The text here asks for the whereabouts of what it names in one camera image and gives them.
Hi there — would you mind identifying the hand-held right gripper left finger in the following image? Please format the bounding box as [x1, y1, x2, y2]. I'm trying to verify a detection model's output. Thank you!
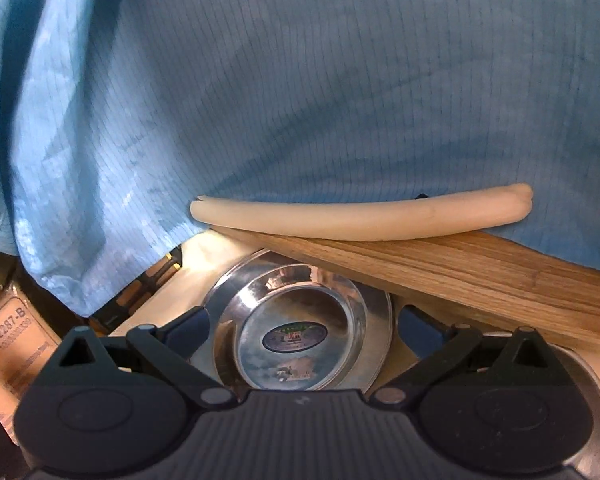
[55, 305, 236, 408]

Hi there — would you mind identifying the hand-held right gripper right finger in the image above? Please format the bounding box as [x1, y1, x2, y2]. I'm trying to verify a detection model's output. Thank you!
[369, 305, 567, 408]

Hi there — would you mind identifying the stainless steel bowl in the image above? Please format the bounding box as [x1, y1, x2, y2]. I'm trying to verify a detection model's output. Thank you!
[189, 247, 396, 392]
[214, 265, 369, 392]

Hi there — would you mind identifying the light wooden plank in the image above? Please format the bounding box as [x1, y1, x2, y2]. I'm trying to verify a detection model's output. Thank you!
[207, 227, 600, 363]

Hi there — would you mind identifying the cream wooden stick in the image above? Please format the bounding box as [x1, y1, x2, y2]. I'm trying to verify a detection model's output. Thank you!
[189, 183, 534, 241]

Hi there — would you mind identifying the labelled cardboard box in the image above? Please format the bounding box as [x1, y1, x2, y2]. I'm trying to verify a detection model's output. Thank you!
[0, 249, 65, 461]

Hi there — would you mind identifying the stainless steel plate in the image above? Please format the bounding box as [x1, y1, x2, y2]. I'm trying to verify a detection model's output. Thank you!
[545, 344, 600, 480]

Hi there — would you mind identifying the blue striped coat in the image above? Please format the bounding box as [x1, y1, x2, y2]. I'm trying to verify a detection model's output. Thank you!
[0, 0, 600, 319]

